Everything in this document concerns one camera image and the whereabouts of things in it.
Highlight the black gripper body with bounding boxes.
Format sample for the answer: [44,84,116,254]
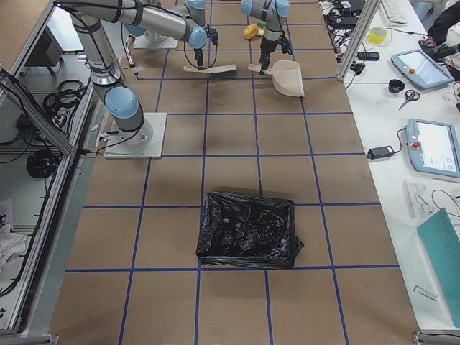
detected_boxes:
[193,48,203,64]
[259,34,281,63]

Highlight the white hand brush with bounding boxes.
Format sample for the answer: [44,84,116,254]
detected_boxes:
[183,64,237,78]

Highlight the brown potato toy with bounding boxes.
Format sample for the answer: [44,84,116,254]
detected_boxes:
[244,24,259,40]

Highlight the white plastic dustpan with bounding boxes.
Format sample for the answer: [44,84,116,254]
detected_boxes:
[264,60,305,97]

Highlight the black phone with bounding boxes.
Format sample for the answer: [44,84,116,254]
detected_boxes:
[356,52,380,61]

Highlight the yellow tape roll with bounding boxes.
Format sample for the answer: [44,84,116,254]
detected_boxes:
[367,27,387,45]

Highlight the small black bowl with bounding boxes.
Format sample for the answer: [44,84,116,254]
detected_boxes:
[387,79,405,93]

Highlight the white keyboard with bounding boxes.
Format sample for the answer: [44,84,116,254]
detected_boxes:
[380,0,408,27]

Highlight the black power adapter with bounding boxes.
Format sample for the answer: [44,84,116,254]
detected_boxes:
[366,145,395,160]

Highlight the far teach pendant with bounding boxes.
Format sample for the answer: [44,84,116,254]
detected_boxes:
[391,50,454,89]

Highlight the teach pendant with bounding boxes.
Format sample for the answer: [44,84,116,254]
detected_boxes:
[405,119,459,179]
[391,50,454,89]

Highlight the near teach pendant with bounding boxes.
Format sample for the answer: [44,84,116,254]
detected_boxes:
[405,119,459,179]

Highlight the teal folder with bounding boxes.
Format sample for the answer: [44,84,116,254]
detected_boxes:
[417,208,459,328]

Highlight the metal hex key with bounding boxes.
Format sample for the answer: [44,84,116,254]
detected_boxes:
[413,285,438,301]

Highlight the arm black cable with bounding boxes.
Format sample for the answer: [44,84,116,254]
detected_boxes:
[183,23,221,71]
[275,24,292,57]

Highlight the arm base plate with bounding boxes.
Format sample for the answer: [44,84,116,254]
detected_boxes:
[134,31,178,50]
[103,112,167,159]

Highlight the tangle of black cables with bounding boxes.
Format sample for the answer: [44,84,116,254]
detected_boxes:
[319,0,364,55]

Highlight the aluminium frame post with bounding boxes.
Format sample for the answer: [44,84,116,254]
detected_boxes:
[336,0,380,82]

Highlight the black handled scissors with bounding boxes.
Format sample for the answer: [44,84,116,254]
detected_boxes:
[398,89,420,111]

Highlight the aluminium side frame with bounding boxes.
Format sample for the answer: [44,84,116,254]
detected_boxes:
[1,1,93,344]

